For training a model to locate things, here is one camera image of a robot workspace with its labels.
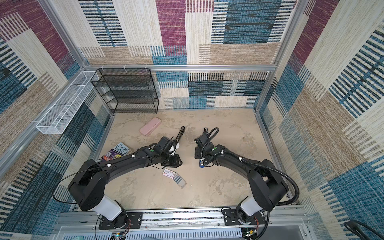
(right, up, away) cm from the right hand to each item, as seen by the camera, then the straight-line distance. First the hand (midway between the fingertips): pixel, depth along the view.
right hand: (200, 154), depth 89 cm
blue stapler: (+1, -5, +1) cm, 5 cm away
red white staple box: (-18, -10, -2) cm, 21 cm away
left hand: (-10, -3, -4) cm, 11 cm away
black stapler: (-13, +11, +16) cm, 23 cm away
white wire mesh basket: (-68, +20, -17) cm, 73 cm away
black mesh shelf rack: (-52, +42, +22) cm, 70 cm away
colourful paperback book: (-51, +1, +7) cm, 52 cm away
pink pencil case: (-35, +16, +20) cm, 43 cm away
